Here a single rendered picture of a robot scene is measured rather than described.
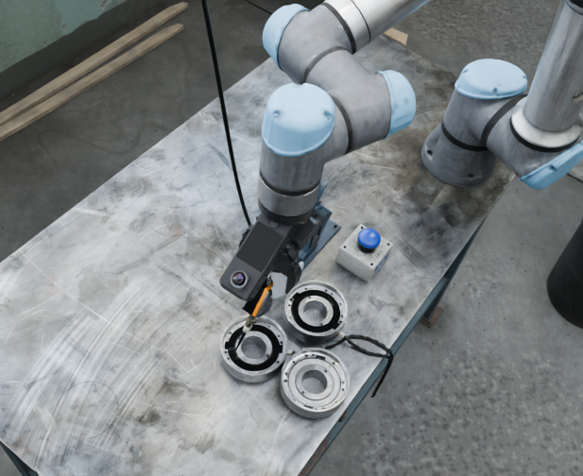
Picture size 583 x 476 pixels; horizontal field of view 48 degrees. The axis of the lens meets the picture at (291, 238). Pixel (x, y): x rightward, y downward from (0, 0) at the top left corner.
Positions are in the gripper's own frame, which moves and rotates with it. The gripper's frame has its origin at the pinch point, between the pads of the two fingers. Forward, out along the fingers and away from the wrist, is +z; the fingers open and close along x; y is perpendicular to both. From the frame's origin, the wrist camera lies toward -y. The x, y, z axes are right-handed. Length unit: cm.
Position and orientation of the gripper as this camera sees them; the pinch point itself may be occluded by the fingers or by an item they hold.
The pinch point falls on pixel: (265, 292)
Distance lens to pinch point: 97.1
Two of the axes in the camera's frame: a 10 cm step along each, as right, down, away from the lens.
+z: -1.1, 6.0, 8.0
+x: -8.1, -5.2, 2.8
